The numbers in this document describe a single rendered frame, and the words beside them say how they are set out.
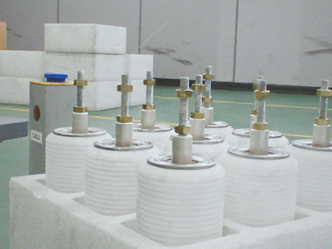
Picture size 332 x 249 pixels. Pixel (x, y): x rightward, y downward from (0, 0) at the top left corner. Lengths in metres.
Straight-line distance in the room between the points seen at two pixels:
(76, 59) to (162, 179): 3.00
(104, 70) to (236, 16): 2.89
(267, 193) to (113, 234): 0.18
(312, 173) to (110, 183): 0.26
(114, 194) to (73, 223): 0.06
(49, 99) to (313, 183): 0.44
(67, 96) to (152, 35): 5.65
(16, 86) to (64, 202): 3.14
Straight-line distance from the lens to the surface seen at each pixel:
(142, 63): 3.99
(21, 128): 0.54
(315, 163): 0.72
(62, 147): 0.75
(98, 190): 0.66
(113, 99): 3.66
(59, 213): 0.69
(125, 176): 0.65
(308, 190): 0.73
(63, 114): 0.93
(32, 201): 0.77
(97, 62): 3.48
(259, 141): 0.66
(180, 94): 0.58
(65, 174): 0.76
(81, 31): 3.50
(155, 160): 0.59
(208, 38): 6.27
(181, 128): 0.58
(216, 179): 0.57
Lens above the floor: 0.37
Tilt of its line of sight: 7 degrees down
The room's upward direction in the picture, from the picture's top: 2 degrees clockwise
